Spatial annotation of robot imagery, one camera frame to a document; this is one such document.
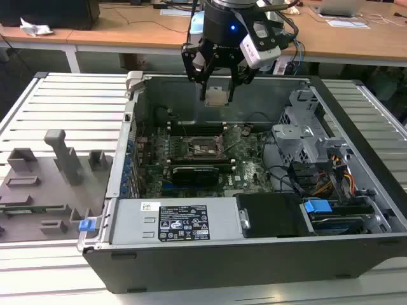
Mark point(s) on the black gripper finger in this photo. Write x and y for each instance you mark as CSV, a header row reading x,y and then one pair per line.
x,y
190,63
245,74

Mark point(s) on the silver CPU plate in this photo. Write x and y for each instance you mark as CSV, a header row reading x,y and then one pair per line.
x,y
217,97

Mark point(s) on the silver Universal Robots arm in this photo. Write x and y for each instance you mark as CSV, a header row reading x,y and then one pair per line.
x,y
222,1

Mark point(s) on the black CPU socket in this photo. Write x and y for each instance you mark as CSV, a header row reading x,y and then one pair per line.
x,y
203,149

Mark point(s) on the white labelled box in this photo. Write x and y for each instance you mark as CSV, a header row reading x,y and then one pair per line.
x,y
280,67

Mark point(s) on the white paper sheet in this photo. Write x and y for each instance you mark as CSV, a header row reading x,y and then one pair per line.
x,y
175,12
349,23

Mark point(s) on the motherboard coin battery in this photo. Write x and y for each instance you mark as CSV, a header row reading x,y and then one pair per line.
x,y
248,129

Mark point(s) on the brown cardboard box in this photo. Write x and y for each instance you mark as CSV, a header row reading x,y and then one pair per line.
x,y
133,60

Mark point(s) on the wooden desk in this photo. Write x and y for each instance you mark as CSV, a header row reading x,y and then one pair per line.
x,y
127,35

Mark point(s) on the beige crumpled object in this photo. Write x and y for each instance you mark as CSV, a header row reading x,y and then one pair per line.
x,y
292,11

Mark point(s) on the silver metal drive cage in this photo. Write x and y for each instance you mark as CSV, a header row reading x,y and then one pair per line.
x,y
292,136

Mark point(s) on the green motherboard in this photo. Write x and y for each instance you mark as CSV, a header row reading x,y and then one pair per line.
x,y
248,171

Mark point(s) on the black graphics card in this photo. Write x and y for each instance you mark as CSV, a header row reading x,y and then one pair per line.
x,y
195,176

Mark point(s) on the silver laptop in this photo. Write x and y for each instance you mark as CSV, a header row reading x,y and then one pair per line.
x,y
340,6

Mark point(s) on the black plastic shroud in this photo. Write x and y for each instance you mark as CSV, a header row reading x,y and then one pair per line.
x,y
273,216

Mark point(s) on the black computer box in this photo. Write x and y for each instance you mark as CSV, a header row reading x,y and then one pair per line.
x,y
47,12

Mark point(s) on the blue disk carrier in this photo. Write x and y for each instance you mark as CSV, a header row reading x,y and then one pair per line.
x,y
316,209

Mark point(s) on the crumpled white paper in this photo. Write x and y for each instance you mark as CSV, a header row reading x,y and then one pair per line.
x,y
35,29

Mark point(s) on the grey power supply with label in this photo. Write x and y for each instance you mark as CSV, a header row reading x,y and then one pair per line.
x,y
127,222

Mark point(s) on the hard disk drive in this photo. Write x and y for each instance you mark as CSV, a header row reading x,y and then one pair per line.
x,y
337,226

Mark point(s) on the blue case latch clip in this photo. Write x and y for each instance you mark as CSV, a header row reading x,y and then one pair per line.
x,y
86,225

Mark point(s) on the black open PC case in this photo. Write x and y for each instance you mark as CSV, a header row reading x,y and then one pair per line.
x,y
222,267

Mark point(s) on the grey parts rack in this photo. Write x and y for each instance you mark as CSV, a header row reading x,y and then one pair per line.
x,y
47,203

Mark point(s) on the green RAM stick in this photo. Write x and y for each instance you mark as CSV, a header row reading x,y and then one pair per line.
x,y
38,208

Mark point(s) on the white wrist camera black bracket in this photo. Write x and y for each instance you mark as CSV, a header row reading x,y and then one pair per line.
x,y
259,51

